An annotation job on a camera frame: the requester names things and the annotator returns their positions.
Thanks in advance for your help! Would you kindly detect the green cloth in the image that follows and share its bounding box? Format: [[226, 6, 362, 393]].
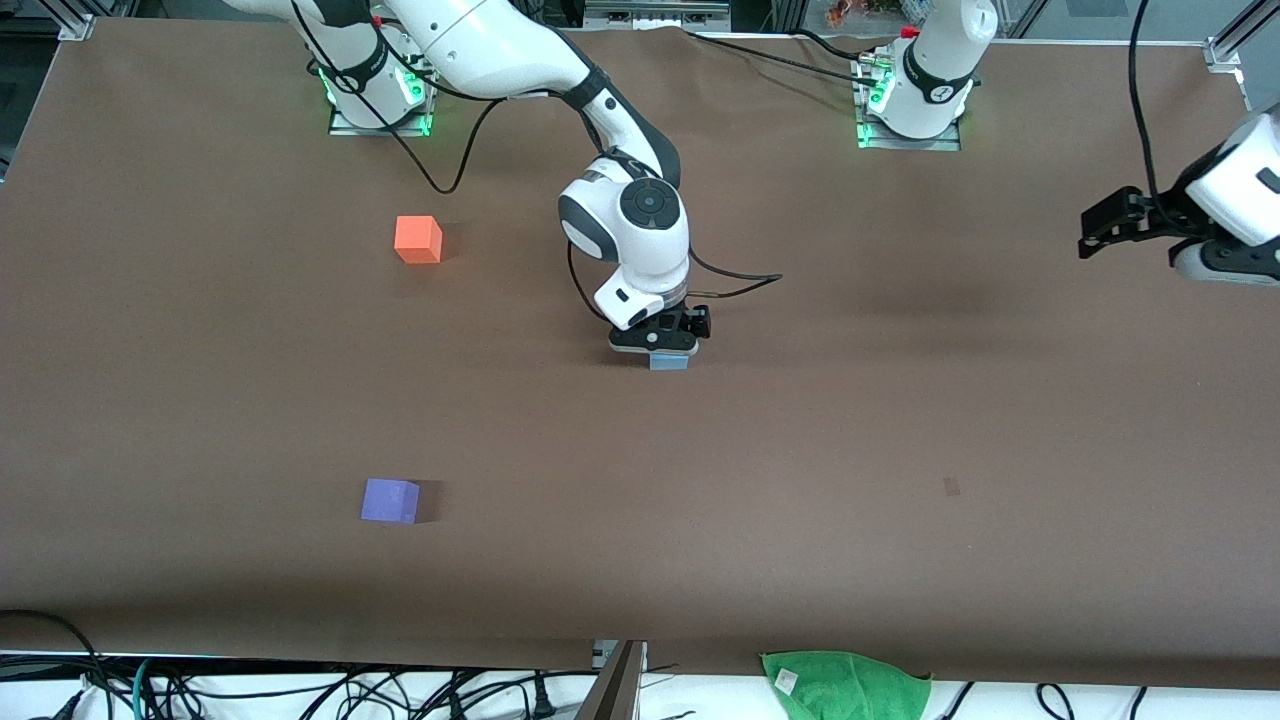
[[760, 650, 933, 720]]

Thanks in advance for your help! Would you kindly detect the aluminium frame corner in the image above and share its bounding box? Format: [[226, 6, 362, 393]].
[[55, 0, 101, 41], [1204, 0, 1280, 73]]

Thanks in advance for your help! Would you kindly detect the purple cube block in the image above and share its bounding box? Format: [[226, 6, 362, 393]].
[[361, 478, 422, 525]]

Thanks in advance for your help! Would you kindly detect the grey metal post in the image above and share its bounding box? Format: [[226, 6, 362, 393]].
[[573, 640, 648, 720]]

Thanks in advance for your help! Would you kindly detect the grey background device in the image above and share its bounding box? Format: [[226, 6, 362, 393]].
[[585, 0, 731, 31]]

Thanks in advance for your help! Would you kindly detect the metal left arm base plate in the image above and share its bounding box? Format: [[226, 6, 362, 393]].
[[856, 120, 963, 153]]

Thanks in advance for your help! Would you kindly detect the black looped floor cable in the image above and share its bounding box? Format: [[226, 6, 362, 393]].
[[0, 609, 107, 720]]

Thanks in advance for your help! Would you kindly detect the black cable across table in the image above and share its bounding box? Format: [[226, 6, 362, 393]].
[[685, 28, 881, 86]]

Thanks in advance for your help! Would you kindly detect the orange cube block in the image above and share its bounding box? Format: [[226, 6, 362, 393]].
[[394, 215, 444, 265]]

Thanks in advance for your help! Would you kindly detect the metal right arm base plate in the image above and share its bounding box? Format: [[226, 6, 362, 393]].
[[328, 105, 433, 138]]

